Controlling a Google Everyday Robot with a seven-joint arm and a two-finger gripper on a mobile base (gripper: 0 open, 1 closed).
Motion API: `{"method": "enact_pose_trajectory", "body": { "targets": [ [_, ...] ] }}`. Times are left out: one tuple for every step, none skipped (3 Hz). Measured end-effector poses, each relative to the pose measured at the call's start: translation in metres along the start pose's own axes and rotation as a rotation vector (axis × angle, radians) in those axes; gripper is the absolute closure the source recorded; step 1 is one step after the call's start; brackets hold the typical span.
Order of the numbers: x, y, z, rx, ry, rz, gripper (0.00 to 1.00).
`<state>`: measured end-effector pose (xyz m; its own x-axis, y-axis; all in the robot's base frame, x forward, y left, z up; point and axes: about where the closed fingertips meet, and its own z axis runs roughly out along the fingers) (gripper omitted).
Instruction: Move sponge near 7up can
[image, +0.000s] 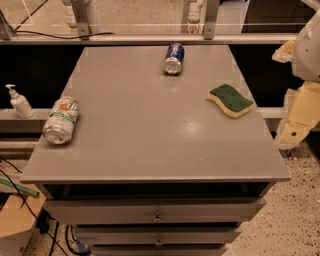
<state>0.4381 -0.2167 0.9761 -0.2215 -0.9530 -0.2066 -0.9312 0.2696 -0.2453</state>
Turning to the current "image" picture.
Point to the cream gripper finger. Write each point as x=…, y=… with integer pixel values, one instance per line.
x=301, y=113
x=284, y=53

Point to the green and yellow sponge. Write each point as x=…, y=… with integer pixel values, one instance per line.
x=230, y=101

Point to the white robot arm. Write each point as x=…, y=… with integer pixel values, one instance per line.
x=306, y=53

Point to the blue soda can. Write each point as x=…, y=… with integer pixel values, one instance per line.
x=174, y=59

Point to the white 7up can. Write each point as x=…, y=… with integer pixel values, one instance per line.
x=61, y=121

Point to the top grey drawer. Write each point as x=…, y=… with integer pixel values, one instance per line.
x=154, y=211

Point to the grey drawer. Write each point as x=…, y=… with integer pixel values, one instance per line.
x=164, y=250
x=157, y=235
x=154, y=211

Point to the middle grey drawer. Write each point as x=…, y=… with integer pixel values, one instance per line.
x=157, y=235

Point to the bottom grey drawer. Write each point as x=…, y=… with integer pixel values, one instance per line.
x=164, y=250

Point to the white pump dispenser bottle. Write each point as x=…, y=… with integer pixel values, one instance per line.
x=19, y=103

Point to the cardboard box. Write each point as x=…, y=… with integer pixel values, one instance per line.
x=17, y=223

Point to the green tube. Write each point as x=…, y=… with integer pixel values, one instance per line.
x=20, y=188

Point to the grey metal shelf rail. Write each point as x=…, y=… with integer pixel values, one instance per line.
x=117, y=39

